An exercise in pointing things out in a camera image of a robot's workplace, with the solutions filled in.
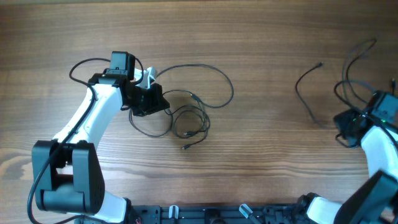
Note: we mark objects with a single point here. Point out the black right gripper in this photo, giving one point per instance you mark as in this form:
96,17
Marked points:
339,119

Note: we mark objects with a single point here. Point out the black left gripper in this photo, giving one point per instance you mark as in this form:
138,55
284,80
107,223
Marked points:
157,100

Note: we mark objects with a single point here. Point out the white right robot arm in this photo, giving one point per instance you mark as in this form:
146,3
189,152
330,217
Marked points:
374,130

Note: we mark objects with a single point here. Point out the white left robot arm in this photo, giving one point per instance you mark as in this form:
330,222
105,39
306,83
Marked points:
67,173

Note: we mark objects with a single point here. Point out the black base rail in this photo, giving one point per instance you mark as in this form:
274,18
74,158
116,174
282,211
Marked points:
269,214

